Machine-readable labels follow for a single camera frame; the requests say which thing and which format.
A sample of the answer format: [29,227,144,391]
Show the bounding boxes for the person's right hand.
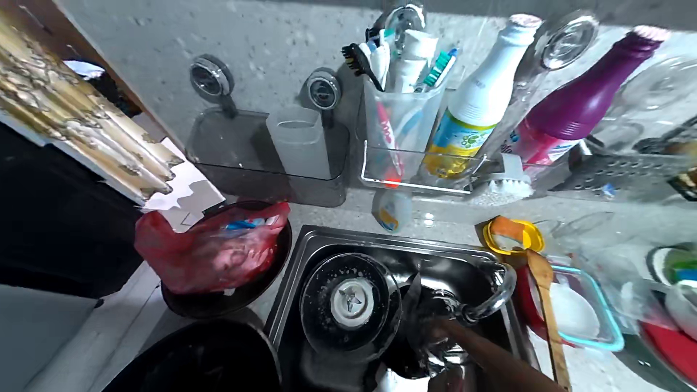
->
[408,311,464,359]

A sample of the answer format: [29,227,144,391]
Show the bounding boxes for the person's right forearm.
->
[448,320,568,392]

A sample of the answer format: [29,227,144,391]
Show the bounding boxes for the pointed grey knife blade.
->
[402,272,423,333]

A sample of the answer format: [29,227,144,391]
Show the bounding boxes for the curved shiny faucet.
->
[460,260,517,323]

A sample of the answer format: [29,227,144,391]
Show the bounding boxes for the red bowl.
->
[515,265,576,347]

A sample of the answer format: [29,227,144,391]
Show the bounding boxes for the wooden spatula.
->
[526,249,571,392]

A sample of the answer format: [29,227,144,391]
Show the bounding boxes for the blender jar with blade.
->
[299,252,403,364]

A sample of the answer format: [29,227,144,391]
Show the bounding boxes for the orange sponge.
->
[490,216,525,244]

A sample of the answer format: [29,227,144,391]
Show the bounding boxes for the small bottle orange label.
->
[372,189,413,232]

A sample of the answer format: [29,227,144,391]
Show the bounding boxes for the stainless steel sink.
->
[264,224,541,392]

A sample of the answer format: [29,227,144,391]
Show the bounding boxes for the small yellow bowl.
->
[483,219,545,256]

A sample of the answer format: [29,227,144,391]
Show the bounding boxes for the clear container turquoise rim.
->
[536,264,625,352]

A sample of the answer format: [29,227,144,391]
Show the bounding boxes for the clear plastic shelf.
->
[358,139,488,195]

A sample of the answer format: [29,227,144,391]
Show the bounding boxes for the white scrubbing brush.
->
[470,153,534,207]

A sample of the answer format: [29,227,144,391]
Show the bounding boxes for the clear plastic bag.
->
[566,212,676,334]

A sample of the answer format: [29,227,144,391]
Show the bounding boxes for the tall translucent toothbrush cup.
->
[363,76,448,188]

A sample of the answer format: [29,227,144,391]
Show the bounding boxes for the pink toothbrush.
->
[376,102,404,189]

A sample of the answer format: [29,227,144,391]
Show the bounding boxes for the white translucent cup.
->
[266,106,332,180]

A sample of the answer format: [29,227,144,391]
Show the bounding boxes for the red plastic bag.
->
[134,202,292,295]

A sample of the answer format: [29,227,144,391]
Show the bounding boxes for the red round dish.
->
[638,320,697,384]

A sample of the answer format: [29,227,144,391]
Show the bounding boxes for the white bottle yellow label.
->
[424,13,543,179]

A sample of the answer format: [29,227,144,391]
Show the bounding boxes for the large black bowl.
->
[101,318,283,392]

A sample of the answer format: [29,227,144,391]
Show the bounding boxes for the grey perforated grater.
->
[549,152,697,198]

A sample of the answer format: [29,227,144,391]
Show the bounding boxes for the dark round pan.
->
[160,200,293,320]

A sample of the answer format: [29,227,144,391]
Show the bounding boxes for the white bowl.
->
[664,280,697,341]

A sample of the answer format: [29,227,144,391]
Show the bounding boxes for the blue toothbrush green bristles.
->
[422,48,460,91]

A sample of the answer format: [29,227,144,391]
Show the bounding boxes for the grey transparent shelf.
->
[185,107,351,208]

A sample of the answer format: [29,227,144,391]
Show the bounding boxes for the purple bottle pink label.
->
[501,25,669,167]

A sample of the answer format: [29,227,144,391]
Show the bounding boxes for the round suction hook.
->
[536,10,600,72]
[189,54,235,104]
[384,3,427,52]
[305,69,343,112]

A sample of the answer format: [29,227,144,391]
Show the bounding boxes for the white toothpaste tube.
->
[393,29,439,93]

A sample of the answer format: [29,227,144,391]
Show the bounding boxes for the black toothbrush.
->
[341,43,385,92]

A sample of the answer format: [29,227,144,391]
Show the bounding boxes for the black cabinet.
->
[0,111,146,300]

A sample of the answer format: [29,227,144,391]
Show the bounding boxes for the yellow brown patterned curtain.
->
[0,8,185,207]

